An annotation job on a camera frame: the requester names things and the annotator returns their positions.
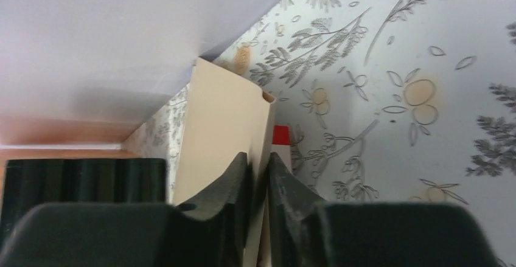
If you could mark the peach plastic file organizer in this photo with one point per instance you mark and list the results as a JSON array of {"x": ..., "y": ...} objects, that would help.
[{"x": 24, "y": 136}]

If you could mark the floral table mat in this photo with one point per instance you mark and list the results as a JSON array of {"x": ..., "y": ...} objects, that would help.
[{"x": 395, "y": 100}]

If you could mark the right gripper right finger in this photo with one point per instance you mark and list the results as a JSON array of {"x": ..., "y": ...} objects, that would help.
[{"x": 306, "y": 230}]

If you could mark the black drawer cabinet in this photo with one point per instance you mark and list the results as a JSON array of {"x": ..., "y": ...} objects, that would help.
[{"x": 30, "y": 182}]

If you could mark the red folder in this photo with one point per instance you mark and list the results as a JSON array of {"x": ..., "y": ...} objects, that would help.
[{"x": 281, "y": 135}]

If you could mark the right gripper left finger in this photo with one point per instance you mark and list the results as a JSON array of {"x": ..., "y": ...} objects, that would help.
[{"x": 208, "y": 229}]

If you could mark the beige cardboard sheet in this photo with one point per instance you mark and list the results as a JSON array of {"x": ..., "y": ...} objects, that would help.
[{"x": 225, "y": 114}]

